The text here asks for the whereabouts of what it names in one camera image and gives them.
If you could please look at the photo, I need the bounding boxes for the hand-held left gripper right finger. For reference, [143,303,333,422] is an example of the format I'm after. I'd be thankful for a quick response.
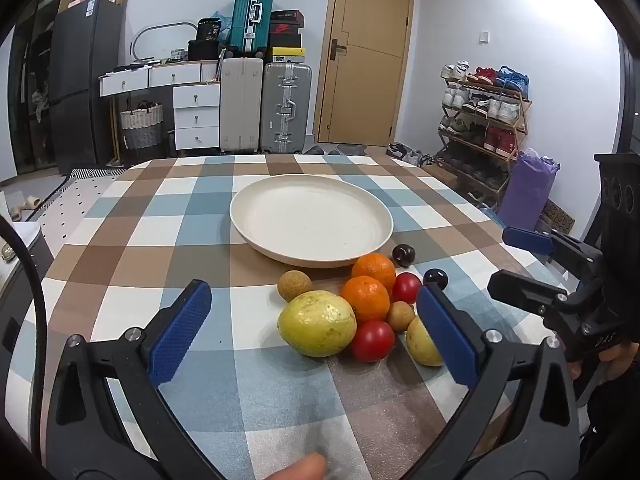
[400,282,582,480]

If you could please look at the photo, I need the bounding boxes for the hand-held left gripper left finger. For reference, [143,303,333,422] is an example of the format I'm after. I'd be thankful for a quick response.
[45,279,226,480]

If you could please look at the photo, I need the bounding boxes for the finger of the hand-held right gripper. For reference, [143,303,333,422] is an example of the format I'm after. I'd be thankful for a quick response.
[487,269,577,319]
[502,226,604,292]

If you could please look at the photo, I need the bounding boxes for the red tomato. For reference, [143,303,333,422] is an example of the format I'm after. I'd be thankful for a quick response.
[391,272,422,306]
[349,320,396,363]

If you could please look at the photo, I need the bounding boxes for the orange mandarin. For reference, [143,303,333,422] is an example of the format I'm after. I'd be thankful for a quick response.
[351,253,397,293]
[341,276,391,323]

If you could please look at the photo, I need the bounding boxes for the large yellow guava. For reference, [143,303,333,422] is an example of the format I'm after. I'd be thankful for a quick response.
[277,290,358,358]

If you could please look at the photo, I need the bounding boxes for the cream round plate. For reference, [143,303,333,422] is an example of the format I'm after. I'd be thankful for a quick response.
[229,174,394,268]

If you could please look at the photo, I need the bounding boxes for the person's right forearm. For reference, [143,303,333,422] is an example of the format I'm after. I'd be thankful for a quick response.
[582,382,640,480]

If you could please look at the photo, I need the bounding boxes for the person's right hand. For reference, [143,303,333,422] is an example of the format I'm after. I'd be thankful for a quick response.
[569,342,640,386]

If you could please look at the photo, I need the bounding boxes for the person's left hand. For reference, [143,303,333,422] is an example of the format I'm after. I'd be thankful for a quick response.
[267,452,329,480]

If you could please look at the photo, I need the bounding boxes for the brown doormat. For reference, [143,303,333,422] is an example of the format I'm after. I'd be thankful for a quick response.
[537,199,576,233]

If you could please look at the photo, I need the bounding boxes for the purple bag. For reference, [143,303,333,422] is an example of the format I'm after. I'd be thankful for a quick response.
[500,149,561,231]

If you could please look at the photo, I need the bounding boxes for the checked tablecloth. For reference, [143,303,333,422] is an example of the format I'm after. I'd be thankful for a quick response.
[0,154,566,480]

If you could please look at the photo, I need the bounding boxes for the collection of shoes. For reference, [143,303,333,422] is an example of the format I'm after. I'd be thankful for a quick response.
[439,61,531,196]

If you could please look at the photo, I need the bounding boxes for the wooden shoe rack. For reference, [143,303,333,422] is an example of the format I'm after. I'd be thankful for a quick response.
[435,62,533,211]

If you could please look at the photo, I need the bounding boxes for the grey sneakers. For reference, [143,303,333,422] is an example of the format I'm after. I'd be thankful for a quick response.
[387,142,436,166]

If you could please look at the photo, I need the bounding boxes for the white dotted rug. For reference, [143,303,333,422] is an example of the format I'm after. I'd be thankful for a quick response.
[37,167,136,241]

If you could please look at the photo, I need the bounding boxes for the beige slippers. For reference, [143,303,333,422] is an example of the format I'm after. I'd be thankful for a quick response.
[10,196,43,221]

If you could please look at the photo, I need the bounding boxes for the wicker basket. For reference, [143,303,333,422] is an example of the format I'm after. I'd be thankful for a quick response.
[119,101,164,150]

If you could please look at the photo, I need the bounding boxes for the grey slippers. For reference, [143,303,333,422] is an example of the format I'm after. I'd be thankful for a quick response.
[305,142,368,157]

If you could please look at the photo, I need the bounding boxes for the white drawer dresser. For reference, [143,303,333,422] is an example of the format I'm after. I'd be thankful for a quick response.
[98,61,221,151]

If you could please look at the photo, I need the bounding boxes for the beige suitcase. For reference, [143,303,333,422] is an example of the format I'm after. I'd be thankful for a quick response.
[220,56,264,153]

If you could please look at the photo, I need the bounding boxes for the wooden door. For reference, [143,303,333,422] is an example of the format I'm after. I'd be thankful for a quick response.
[317,0,417,147]

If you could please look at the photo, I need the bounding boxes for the silver suitcase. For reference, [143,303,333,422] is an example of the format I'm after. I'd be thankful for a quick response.
[260,61,313,155]

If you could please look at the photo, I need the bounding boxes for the black refrigerator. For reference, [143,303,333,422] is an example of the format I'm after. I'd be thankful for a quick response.
[52,0,126,173]

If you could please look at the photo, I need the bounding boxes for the dark open wardrobe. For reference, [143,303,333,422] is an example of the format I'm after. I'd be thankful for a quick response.
[10,0,57,176]

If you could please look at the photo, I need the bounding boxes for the black bag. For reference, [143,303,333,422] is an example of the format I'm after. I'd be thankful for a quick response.
[188,18,223,61]

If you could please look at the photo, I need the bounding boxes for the yellow black shoe box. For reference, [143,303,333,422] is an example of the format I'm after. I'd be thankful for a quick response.
[267,46,307,64]

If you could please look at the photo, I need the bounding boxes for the oval mirror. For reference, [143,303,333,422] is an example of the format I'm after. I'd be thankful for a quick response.
[131,21,197,61]

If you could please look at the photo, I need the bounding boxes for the teal suitcase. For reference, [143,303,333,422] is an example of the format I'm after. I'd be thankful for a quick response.
[231,0,275,56]

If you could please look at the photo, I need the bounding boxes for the black red shoe box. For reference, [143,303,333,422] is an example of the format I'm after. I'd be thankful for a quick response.
[270,9,305,27]

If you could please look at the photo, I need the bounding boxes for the black cable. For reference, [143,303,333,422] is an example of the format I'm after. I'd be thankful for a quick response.
[0,215,51,361]

